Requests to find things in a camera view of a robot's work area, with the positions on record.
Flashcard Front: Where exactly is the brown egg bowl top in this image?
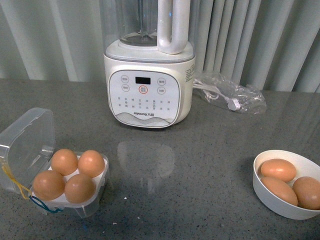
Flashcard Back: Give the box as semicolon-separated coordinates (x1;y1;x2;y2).
260;158;297;183

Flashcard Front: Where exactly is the clear plastic bag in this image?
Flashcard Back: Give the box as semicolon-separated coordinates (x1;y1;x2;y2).
193;72;267;115

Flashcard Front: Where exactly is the brown egg back left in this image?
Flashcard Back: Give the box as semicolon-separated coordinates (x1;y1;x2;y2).
51;148;78;176

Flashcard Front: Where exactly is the brown egg carried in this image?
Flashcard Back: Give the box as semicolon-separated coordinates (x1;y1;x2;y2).
64;173;96;204

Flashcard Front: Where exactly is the clear plastic egg box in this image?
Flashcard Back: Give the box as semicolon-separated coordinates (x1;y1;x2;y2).
0;107;109;218

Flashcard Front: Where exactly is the yellow rubber band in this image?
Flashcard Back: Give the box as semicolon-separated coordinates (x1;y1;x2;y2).
1;164;32;200

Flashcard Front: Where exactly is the brown egg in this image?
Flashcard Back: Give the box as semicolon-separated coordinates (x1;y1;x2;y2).
51;148;78;176
78;150;105;178
32;170;65;201

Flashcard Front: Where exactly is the blue rubber band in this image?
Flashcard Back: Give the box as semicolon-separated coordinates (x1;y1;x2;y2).
29;195;63;214

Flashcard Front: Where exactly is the brown egg front left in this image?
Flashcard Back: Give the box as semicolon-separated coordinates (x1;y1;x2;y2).
32;170;65;201

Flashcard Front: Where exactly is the white Joyoung blender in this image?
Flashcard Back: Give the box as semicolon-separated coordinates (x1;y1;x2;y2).
99;0;200;129

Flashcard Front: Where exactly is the white power cable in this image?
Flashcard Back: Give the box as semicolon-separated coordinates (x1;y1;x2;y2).
192;82;241;111

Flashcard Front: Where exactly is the brown egg bowl right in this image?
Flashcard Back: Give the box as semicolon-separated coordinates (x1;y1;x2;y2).
292;176;320;210

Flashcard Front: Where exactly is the brown egg bowl front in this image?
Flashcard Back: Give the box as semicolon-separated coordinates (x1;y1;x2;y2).
260;176;298;206

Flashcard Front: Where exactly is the brown egg bowl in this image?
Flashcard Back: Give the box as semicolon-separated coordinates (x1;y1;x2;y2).
260;158;297;183
292;176;320;210
260;176;298;206

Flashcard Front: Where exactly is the brown egg back right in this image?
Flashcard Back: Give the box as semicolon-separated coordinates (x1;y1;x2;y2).
78;150;105;178

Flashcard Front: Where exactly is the white bowl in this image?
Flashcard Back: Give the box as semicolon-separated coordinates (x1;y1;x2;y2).
252;150;320;220

